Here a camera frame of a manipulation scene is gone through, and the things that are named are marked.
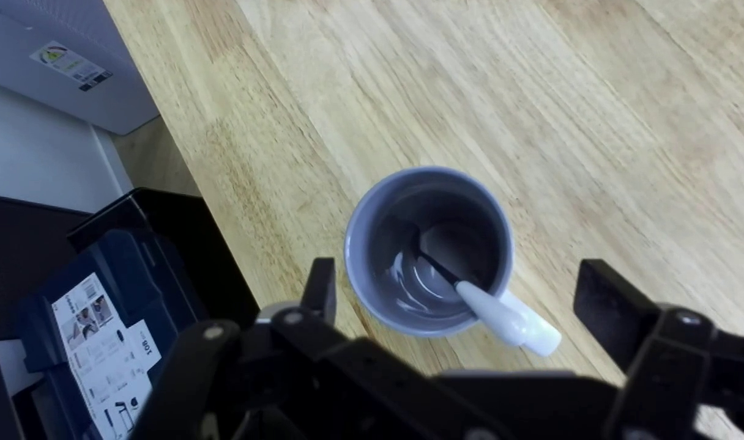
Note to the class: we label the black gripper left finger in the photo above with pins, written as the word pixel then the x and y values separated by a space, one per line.
pixel 225 375

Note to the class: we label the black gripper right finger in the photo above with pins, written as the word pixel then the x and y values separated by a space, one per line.
pixel 667 366

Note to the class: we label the black case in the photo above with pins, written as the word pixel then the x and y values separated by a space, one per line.
pixel 202 253

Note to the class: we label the navy box with white label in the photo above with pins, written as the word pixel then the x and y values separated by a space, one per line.
pixel 103 326

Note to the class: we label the grey ceramic mug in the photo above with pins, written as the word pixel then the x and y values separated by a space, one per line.
pixel 373 234

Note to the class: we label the white cabinet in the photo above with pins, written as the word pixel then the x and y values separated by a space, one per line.
pixel 37 160

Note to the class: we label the grey panel with sticker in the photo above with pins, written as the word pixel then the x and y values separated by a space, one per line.
pixel 55 74

